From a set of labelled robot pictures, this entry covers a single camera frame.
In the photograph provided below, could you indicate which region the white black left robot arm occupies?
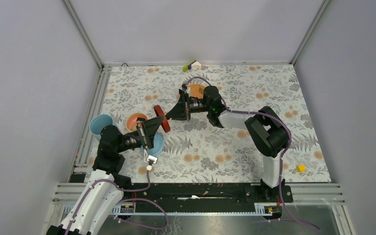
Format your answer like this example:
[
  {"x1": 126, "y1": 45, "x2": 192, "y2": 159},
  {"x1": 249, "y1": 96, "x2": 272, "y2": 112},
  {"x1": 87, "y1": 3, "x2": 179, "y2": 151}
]
[{"x1": 47, "y1": 114, "x2": 164, "y2": 235}]

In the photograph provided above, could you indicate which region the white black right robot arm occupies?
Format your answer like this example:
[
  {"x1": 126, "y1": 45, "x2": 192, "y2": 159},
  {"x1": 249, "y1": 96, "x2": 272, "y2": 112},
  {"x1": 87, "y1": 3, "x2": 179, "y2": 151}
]
[{"x1": 154, "y1": 85, "x2": 290, "y2": 202}]

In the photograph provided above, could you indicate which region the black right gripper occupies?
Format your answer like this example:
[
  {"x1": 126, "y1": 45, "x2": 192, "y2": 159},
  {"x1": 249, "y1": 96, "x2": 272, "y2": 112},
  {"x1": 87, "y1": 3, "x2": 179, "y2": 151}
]
[{"x1": 165, "y1": 92, "x2": 212, "y2": 122}]

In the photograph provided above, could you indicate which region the light blue lid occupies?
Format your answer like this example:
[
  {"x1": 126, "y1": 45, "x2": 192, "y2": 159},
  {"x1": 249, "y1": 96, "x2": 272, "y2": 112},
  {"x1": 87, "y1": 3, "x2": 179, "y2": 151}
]
[{"x1": 141, "y1": 134, "x2": 165, "y2": 157}]

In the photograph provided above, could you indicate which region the green purple white toy block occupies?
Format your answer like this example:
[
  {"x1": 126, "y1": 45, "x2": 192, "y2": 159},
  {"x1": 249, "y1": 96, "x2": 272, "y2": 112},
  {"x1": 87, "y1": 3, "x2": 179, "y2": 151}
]
[{"x1": 183, "y1": 60, "x2": 202, "y2": 72}]

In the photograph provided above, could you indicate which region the pink lunch box bowl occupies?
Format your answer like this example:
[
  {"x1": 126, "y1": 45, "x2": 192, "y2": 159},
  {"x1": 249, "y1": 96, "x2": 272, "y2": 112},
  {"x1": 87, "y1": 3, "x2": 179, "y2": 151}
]
[{"x1": 125, "y1": 113, "x2": 148, "y2": 132}]

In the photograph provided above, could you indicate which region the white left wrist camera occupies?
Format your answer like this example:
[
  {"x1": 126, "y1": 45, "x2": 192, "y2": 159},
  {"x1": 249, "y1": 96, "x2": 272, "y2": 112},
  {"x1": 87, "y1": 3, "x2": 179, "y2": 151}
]
[{"x1": 144, "y1": 155, "x2": 158, "y2": 171}]

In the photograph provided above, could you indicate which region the woven bamboo plate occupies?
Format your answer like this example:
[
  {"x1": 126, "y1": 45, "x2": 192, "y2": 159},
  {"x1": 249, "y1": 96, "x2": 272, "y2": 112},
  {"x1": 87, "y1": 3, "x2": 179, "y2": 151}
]
[{"x1": 181, "y1": 84, "x2": 205, "y2": 99}]

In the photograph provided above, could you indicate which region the floral patterned table mat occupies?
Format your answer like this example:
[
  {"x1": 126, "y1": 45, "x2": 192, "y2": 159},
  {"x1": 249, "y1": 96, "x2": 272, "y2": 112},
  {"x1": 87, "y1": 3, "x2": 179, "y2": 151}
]
[{"x1": 101, "y1": 65, "x2": 331, "y2": 183}]

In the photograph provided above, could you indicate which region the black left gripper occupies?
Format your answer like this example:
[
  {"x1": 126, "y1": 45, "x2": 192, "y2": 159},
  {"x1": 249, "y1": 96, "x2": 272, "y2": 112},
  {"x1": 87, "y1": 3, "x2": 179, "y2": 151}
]
[{"x1": 116, "y1": 115, "x2": 164, "y2": 153}]

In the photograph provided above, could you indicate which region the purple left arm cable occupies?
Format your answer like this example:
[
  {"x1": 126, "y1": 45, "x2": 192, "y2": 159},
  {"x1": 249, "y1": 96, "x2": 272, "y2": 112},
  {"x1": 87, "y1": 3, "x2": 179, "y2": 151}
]
[{"x1": 63, "y1": 149, "x2": 170, "y2": 235}]

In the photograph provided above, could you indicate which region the small yellow block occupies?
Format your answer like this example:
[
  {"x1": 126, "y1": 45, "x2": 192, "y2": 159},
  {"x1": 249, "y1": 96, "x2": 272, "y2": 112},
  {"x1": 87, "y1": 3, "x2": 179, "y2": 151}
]
[{"x1": 296, "y1": 164, "x2": 306, "y2": 172}]

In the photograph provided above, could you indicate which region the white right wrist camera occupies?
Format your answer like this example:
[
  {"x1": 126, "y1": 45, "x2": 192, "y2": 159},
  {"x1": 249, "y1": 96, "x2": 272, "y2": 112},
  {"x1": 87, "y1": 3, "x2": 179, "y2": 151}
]
[{"x1": 180, "y1": 84, "x2": 188, "y2": 93}]

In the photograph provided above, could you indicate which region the dark red lid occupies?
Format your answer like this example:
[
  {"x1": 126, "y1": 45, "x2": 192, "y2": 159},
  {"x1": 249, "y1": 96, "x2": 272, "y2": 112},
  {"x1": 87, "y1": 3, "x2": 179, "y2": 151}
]
[{"x1": 153, "y1": 105, "x2": 171, "y2": 133}]

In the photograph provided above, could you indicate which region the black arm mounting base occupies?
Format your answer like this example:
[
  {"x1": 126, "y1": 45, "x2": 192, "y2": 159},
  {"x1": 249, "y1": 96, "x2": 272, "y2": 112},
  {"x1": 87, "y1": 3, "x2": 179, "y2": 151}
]
[{"x1": 123, "y1": 182, "x2": 294, "y2": 215}]

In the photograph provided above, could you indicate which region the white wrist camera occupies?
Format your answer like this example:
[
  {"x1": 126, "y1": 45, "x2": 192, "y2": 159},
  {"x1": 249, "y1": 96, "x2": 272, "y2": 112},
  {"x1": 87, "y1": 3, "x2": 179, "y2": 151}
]
[
  {"x1": 180, "y1": 84, "x2": 188, "y2": 93},
  {"x1": 144, "y1": 155, "x2": 158, "y2": 171}
]

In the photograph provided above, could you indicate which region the light blue cup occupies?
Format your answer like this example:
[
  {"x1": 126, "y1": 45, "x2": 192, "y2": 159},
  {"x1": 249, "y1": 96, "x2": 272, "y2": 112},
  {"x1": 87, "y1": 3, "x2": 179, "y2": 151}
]
[{"x1": 89, "y1": 114, "x2": 119, "y2": 141}]

